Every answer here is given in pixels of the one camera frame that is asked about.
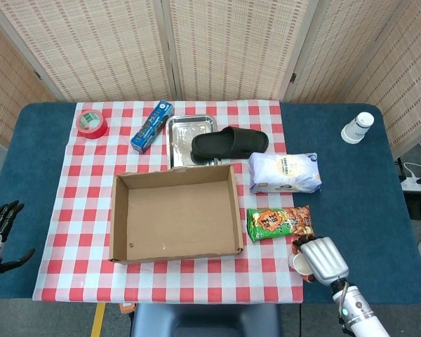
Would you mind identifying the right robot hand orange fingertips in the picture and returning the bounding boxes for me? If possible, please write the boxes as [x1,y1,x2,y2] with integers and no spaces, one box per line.
[291,234,350,286]

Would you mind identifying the small white paper cup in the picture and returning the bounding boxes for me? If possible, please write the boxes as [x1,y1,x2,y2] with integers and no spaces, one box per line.
[288,251,315,277]

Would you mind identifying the green snack bag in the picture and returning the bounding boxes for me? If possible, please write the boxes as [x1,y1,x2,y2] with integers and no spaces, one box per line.
[246,205,316,243]

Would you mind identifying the white tissue pack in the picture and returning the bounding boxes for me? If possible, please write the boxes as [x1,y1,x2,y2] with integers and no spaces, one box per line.
[248,152,323,195]

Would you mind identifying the upturned white paper cup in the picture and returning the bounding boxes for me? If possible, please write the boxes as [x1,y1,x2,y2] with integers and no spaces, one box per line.
[340,111,375,145]

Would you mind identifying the brown cardboard box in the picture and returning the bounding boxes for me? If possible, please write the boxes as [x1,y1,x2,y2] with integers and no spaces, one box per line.
[108,164,245,265]

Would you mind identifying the blue cling film box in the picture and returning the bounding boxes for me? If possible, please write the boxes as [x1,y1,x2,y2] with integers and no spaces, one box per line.
[130,100,175,154]

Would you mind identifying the blue table cover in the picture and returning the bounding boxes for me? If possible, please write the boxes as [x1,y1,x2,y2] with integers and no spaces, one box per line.
[0,101,421,305]

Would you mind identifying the red white checkered tablecloth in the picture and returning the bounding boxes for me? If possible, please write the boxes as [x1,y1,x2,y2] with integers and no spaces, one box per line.
[32,100,305,305]

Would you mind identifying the white power strip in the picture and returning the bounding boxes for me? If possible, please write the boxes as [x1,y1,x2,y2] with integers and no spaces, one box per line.
[401,176,421,193]

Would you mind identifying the dark blue chair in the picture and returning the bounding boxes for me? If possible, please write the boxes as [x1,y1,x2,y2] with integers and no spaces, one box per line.
[131,302,282,337]

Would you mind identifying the woven folding screen panel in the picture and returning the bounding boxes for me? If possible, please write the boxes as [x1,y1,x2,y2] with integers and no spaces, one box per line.
[160,0,322,103]
[347,0,421,159]
[0,10,55,148]
[283,0,408,105]
[0,0,179,103]

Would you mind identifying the red tape roll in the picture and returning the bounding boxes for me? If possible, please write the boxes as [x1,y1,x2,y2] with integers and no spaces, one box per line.
[75,109,109,140]

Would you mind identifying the black slipper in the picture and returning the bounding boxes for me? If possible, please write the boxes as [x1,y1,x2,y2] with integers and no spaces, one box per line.
[190,126,269,164]

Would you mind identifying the metal tray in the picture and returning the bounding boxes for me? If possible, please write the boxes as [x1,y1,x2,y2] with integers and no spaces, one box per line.
[165,114,229,169]

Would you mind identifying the white cable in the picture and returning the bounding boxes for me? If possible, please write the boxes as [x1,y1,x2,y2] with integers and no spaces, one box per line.
[403,140,421,180]

